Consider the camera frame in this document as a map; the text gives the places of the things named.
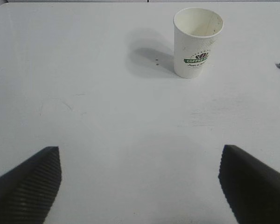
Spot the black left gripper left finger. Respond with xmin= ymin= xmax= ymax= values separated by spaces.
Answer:
xmin=0 ymin=146 xmax=62 ymax=224

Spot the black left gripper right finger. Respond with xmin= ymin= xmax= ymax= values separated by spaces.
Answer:
xmin=218 ymin=144 xmax=280 ymax=224

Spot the white paper coffee cup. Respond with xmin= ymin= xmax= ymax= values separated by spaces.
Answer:
xmin=173 ymin=7 xmax=224 ymax=79

